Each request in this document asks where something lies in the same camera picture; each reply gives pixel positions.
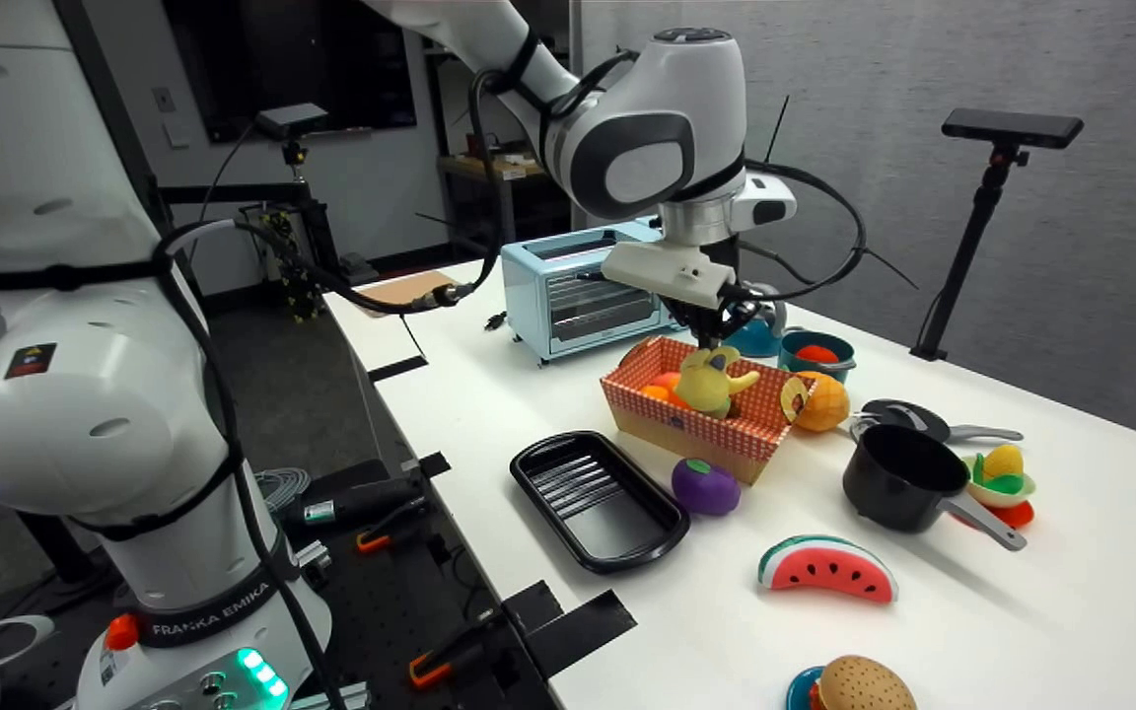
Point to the orange patterned cardboard box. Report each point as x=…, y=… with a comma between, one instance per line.
x=686, y=439

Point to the red tomato plushie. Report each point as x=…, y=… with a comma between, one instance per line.
x=815, y=353

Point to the small dark grey pan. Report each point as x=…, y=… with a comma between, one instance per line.
x=905, y=419

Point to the light blue toaster oven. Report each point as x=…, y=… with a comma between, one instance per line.
x=569, y=308

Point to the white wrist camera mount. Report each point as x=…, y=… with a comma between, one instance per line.
x=669, y=274

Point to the teal toy pot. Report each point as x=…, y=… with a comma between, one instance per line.
x=833, y=372

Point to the black saucepan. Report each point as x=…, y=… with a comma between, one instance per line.
x=898, y=495

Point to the orange red plushie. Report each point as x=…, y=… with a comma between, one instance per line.
x=656, y=393

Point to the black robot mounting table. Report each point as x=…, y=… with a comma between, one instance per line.
x=370, y=616

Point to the black camera on stand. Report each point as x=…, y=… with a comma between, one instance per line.
x=1012, y=130
x=293, y=119

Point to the red emergency button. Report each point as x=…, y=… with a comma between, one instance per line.
x=122, y=634

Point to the purple plum plushie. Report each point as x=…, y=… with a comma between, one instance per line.
x=707, y=492

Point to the wooden cabinet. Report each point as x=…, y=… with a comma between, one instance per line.
x=495, y=169

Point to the yellow banana plushie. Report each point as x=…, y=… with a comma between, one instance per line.
x=712, y=383

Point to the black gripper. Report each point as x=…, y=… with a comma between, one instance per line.
x=712, y=312

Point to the watermelon slice plushie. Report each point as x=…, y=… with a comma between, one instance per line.
x=829, y=574

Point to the burger plushie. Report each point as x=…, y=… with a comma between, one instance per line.
x=865, y=690

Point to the orange fruit plushie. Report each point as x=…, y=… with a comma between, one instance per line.
x=823, y=404

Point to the black monitor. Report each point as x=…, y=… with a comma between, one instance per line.
x=293, y=63

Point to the brown wooden board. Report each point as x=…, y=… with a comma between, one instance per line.
x=399, y=291

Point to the black clamp plate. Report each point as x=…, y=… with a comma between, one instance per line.
x=590, y=625

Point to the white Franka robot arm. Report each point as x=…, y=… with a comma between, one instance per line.
x=78, y=435

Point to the black grill tray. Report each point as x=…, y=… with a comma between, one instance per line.
x=593, y=499

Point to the yellow green red toy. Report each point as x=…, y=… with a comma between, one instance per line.
x=1004, y=481

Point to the black hand tool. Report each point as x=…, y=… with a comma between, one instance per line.
x=357, y=504

